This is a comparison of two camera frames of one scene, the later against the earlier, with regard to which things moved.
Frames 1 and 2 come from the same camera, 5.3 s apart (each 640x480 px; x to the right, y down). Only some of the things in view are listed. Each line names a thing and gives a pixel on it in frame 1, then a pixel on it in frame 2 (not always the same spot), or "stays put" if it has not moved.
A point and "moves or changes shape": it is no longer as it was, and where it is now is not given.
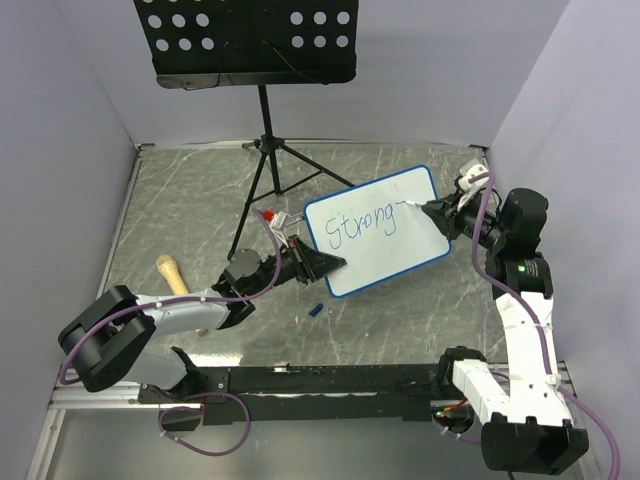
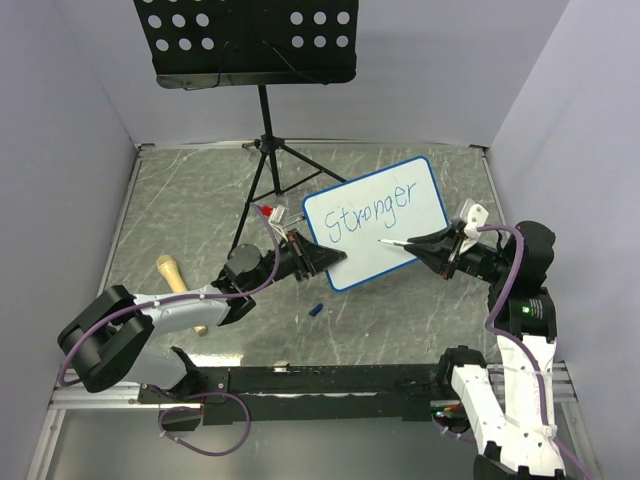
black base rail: x=237 y=395 stays put
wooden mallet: x=166 y=264 stays put
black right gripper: x=445 y=215 → x=436 y=258
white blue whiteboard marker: x=419 y=204 → x=395 y=242
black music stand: x=198 y=44 stays put
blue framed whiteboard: x=375 y=231 moves or changes shape
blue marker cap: x=314 y=311 stays put
